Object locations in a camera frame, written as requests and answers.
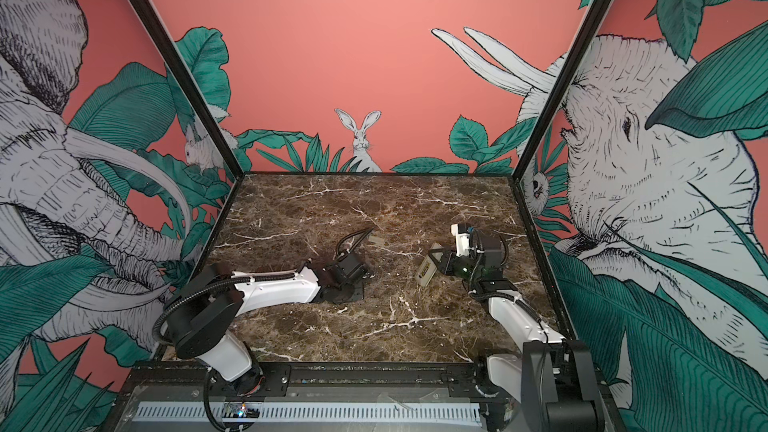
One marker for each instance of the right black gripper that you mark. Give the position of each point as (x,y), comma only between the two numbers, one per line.
(450,262)

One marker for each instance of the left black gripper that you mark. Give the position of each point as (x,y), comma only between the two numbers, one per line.
(360,291)

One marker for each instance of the white AC remote control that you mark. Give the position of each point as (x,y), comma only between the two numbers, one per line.
(429,266)

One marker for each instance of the remote battery cover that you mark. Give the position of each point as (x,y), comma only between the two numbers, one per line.
(376,241)

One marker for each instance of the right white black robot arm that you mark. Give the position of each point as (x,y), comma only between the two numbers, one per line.
(554,380)

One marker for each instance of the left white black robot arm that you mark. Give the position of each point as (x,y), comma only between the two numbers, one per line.
(197,321)

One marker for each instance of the small circuit board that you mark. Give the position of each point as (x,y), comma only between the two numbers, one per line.
(240,411)

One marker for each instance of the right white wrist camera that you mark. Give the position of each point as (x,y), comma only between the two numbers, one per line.
(463,235)

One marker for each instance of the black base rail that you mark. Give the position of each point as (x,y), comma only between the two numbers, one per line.
(461,380)

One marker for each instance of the white slotted cable duct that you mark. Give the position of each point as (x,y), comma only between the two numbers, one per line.
(463,414)

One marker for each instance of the right black frame post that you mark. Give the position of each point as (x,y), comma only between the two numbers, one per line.
(590,25)

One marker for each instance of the black frame post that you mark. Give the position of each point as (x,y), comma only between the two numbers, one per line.
(159,35)
(590,25)

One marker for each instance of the left black frame post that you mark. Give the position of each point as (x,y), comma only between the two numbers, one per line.
(159,35)

